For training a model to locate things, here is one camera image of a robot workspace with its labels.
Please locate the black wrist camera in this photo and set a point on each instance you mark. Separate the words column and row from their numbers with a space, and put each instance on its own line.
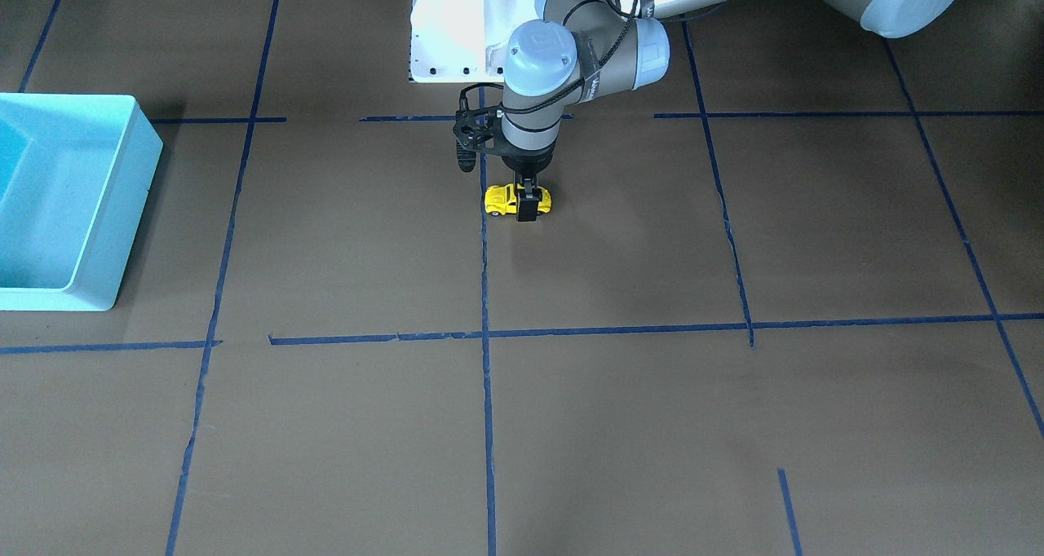
column 474, row 136

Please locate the yellow beetle toy car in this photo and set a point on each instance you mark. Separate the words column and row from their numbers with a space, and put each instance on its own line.
column 503, row 200

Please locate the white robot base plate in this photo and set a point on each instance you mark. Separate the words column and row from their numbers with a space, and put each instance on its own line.
column 463, row 41

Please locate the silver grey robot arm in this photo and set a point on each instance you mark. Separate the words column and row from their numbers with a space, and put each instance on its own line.
column 576, row 51

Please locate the teal plastic storage bin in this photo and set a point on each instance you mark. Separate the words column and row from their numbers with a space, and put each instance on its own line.
column 76, row 171

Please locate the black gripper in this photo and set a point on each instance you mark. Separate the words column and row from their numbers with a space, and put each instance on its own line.
column 528, row 165

